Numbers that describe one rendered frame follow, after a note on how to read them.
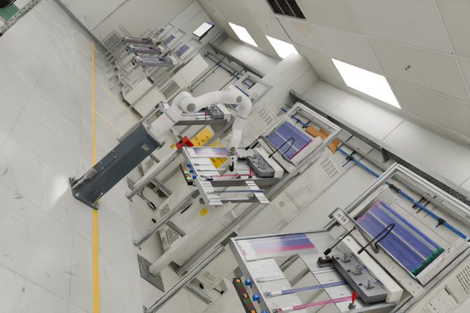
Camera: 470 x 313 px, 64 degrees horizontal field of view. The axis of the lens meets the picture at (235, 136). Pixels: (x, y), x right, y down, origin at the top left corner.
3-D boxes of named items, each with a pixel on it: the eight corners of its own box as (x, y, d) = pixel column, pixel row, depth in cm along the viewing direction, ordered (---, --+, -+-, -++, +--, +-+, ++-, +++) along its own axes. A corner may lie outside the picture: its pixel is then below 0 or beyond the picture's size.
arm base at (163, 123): (147, 133, 276) (166, 117, 276) (140, 120, 290) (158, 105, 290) (163, 147, 289) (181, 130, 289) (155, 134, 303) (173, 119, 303)
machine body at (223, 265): (159, 260, 318) (215, 211, 318) (148, 214, 379) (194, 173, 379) (206, 293, 351) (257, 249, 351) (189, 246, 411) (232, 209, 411)
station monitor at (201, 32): (198, 38, 736) (213, 24, 736) (191, 34, 787) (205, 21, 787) (202, 43, 743) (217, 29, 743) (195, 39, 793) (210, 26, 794)
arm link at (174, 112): (166, 116, 281) (190, 94, 281) (161, 106, 296) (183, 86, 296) (176, 126, 288) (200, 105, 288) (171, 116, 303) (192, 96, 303)
